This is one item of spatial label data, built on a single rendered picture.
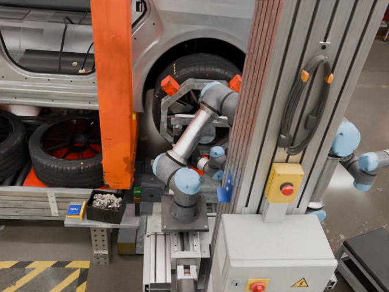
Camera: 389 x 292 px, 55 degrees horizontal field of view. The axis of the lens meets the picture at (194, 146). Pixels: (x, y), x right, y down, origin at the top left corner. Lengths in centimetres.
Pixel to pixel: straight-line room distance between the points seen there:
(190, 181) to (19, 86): 145
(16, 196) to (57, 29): 143
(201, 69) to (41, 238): 159
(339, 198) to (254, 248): 225
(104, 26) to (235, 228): 106
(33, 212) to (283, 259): 192
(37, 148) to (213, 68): 132
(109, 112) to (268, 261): 118
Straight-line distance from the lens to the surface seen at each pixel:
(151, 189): 255
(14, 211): 281
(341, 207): 336
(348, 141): 147
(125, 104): 197
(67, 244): 279
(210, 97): 172
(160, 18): 232
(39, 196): 266
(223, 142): 251
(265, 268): 121
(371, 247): 268
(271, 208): 126
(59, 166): 259
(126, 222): 227
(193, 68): 230
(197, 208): 178
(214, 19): 232
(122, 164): 222
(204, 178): 289
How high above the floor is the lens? 218
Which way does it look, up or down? 38 degrees down
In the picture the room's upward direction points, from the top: 7 degrees clockwise
